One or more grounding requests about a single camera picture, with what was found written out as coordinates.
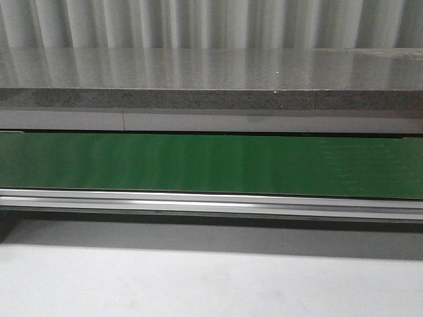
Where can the green conveyor belt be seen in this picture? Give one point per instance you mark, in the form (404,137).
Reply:
(236,164)

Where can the white rear conveyor panel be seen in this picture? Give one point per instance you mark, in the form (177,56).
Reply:
(232,121)

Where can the grey granite counter slab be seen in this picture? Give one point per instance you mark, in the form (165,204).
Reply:
(213,79)

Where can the white pleated curtain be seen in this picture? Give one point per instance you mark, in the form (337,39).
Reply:
(211,24)

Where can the aluminium conveyor side rail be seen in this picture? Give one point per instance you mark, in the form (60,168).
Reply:
(212,205)

